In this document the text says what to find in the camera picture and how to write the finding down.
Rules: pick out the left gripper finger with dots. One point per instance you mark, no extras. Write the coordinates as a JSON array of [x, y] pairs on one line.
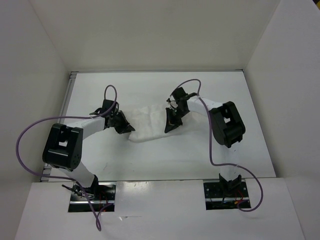
[[121, 118], [124, 128]]

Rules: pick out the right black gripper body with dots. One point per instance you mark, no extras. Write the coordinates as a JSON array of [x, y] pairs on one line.
[[181, 113]]

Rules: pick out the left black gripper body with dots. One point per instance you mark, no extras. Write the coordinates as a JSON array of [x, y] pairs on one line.
[[117, 121]]

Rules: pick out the white pleated skirt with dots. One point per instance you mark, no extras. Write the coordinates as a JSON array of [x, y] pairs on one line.
[[149, 123]]

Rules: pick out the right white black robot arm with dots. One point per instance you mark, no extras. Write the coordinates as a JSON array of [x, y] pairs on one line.
[[225, 127]]

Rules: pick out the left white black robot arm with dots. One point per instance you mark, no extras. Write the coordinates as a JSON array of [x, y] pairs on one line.
[[63, 149]]

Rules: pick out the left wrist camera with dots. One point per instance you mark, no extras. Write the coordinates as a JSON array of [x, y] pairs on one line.
[[108, 106]]

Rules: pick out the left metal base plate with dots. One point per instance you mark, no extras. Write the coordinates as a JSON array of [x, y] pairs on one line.
[[105, 201]]

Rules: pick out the metal base plate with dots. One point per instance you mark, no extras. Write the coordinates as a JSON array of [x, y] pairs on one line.
[[216, 199], [105, 201]]

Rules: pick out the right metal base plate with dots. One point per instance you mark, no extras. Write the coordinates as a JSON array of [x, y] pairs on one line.
[[216, 199]]

